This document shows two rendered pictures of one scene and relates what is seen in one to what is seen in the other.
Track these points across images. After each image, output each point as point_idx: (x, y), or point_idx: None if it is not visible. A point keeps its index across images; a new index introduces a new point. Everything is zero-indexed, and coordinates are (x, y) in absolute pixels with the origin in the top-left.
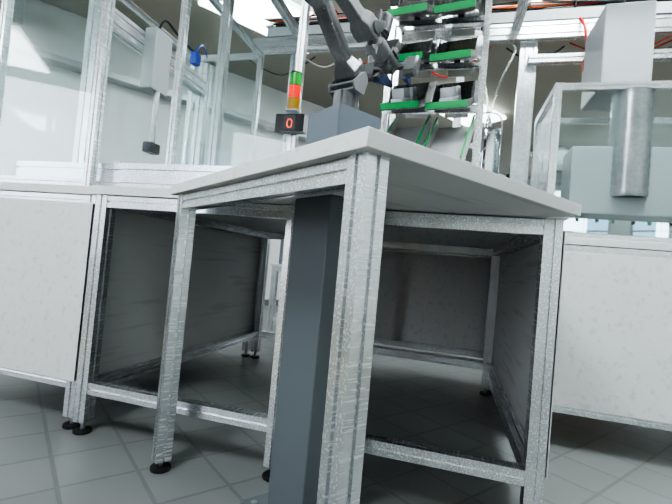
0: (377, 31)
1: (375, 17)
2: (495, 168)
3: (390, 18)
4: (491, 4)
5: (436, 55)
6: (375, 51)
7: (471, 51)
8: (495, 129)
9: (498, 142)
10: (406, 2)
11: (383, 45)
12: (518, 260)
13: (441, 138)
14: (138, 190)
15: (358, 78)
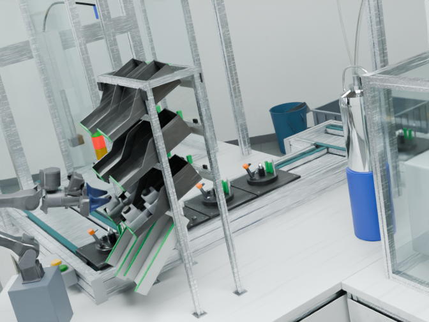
0: (32, 207)
1: (27, 196)
2: (364, 153)
3: (50, 176)
4: (149, 107)
5: (112, 179)
6: (45, 213)
7: (123, 186)
8: (353, 101)
9: (362, 117)
10: (119, 71)
11: (50, 204)
12: (343, 309)
13: (165, 232)
14: (16, 257)
15: (22, 260)
